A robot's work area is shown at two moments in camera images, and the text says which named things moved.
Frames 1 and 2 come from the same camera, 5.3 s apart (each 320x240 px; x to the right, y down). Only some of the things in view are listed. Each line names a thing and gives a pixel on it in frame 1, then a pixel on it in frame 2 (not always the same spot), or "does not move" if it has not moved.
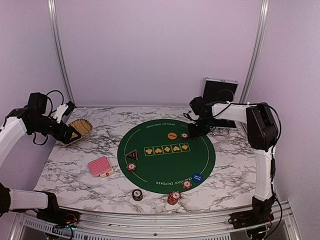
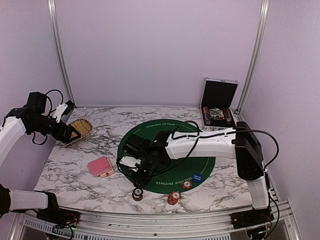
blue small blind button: [197, 177] does not move
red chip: [187, 184] does not move
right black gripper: [194, 134] -> [142, 180]
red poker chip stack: [174, 197] does not move
